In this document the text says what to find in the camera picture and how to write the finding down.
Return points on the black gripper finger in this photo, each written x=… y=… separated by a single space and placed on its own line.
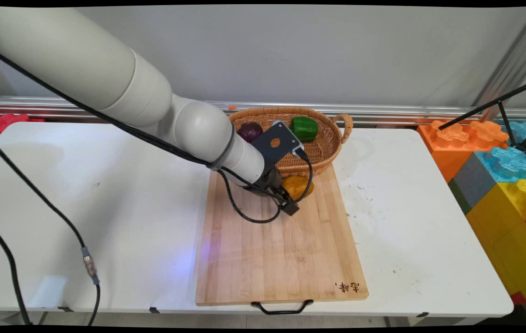
x=291 y=209
x=286 y=193

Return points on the small blue giant building block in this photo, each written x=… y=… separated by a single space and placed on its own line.
x=524 y=129

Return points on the red block with studs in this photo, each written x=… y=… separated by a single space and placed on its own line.
x=1 y=124

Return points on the green toy bell pepper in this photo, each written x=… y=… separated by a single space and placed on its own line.
x=304 y=128

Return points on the large blue giant building block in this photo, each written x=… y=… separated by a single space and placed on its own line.
x=508 y=164

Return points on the yellow-brown toy potato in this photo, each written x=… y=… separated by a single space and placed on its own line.
x=297 y=186

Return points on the yellow giant building block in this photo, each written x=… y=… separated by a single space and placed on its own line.
x=508 y=231

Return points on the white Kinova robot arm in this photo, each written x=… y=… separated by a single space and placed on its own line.
x=105 y=78

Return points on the aluminium rail along wall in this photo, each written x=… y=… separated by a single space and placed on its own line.
x=383 y=113

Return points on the black wrist camera mount plate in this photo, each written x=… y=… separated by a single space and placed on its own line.
x=275 y=143

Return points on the black tripod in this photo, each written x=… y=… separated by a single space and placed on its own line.
x=503 y=101

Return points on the bamboo cutting board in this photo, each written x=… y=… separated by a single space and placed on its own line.
x=276 y=254

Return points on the woven wicker basket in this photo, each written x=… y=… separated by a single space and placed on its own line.
x=323 y=143

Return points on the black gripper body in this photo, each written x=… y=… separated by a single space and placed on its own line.
x=265 y=184

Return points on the orange giant building block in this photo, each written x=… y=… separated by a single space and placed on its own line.
x=448 y=143

